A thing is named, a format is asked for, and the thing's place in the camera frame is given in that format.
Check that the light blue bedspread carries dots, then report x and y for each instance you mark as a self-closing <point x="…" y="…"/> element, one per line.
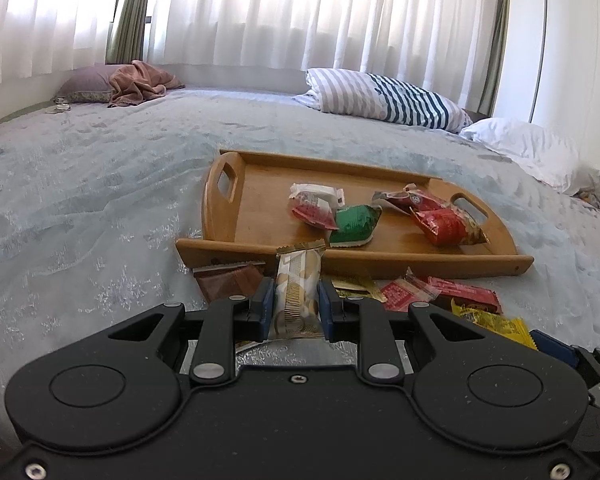
<point x="90" y="195"/>

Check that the green curtain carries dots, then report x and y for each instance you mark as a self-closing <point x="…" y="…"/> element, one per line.
<point x="495" y="40"/>
<point x="130" y="10"/>

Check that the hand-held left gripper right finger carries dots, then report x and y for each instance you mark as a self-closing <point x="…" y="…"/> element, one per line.
<point x="330" y="310"/>

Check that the white sheer curtain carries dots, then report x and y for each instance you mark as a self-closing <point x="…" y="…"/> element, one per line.
<point x="40" y="15"/>
<point x="320" y="10"/>

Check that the small grey bedside item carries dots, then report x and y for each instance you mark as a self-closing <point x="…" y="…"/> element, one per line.
<point x="61" y="105"/>

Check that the brown snack packet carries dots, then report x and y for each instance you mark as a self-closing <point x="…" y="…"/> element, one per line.
<point x="230" y="282"/>

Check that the red and clear snack packet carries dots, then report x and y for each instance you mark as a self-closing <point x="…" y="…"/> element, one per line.
<point x="312" y="215"/>

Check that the long red snack packet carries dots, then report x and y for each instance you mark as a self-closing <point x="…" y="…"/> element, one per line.
<point x="467" y="294"/>

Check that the blue striped pillow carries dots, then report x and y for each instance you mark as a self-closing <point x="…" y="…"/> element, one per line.
<point x="380" y="97"/>

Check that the red snack packet grey end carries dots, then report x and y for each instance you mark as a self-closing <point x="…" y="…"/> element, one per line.
<point x="415" y="200"/>

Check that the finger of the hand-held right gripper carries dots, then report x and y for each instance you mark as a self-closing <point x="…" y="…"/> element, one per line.
<point x="555" y="350"/>

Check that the beige cookie packet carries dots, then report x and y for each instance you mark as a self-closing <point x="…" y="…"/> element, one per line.
<point x="297" y="290"/>

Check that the small olive gold packet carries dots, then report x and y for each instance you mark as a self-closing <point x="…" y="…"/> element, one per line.
<point x="355" y="287"/>

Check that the purple pillow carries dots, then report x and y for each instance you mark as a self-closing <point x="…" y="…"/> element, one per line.
<point x="87" y="82"/>

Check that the flat red printed packet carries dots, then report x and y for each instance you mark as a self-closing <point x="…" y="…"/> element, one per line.
<point x="405" y="292"/>

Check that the grey crumpled cloth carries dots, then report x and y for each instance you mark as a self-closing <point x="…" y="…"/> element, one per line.
<point x="592" y="187"/>

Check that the yellow snack packet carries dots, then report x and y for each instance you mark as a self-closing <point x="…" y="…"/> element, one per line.
<point x="495" y="322"/>

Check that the red and tan snack packet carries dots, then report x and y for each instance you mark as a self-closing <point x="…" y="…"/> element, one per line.
<point x="447" y="227"/>

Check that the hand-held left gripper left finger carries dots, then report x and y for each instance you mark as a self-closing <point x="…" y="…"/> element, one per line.
<point x="262" y="310"/>

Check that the green snack packet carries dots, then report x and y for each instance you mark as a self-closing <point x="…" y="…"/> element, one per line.
<point x="355" y="225"/>

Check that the white pillow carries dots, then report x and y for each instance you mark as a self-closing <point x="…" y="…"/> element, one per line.
<point x="525" y="147"/>

